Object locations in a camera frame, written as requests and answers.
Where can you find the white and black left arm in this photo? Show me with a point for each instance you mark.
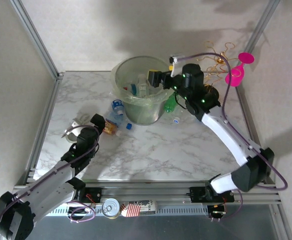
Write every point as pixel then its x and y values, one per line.
pixel 48 190

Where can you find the aluminium frame post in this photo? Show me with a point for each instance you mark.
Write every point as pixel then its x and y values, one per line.
pixel 35 35
pixel 263 22

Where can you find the pink plastic wine glass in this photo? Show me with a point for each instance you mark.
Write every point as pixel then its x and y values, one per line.
pixel 235 78

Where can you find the small green plastic bottle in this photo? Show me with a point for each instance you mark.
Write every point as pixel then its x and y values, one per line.
pixel 170 105

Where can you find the red white striped packet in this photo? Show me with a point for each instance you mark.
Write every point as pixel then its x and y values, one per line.
pixel 140 207

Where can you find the clear plastic bin liner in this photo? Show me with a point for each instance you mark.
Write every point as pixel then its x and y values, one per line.
pixel 117 96

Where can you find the clear plastic bin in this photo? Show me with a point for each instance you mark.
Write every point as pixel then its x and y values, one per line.
pixel 140 112

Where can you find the silver tin can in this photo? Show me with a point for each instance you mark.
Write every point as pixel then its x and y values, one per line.
pixel 110 208

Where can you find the clear bottle with blue cap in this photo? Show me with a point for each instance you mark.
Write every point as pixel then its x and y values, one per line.
pixel 176 121

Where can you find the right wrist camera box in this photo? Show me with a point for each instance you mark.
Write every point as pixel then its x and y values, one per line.
pixel 177 63

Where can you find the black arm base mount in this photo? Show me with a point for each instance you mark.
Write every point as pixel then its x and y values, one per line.
pixel 93 195
pixel 198 195

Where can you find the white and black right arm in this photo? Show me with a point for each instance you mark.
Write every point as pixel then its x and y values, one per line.
pixel 225 132

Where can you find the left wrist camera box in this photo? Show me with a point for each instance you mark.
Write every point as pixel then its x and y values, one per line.
pixel 67 132

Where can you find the aluminium frame side rail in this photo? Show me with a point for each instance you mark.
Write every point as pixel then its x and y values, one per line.
pixel 246 113
pixel 44 125

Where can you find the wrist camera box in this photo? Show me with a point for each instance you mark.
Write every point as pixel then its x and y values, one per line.
pixel 177 63
pixel 67 132

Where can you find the clear bottle with white label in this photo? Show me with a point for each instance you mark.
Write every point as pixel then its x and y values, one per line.
pixel 142 87

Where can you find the red and tan snack packet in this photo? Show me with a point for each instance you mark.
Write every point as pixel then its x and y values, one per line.
pixel 110 128

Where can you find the aluminium front rail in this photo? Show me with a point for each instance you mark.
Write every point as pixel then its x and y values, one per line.
pixel 148 193

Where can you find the small circuit board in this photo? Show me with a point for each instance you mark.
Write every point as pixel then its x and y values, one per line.
pixel 216 212

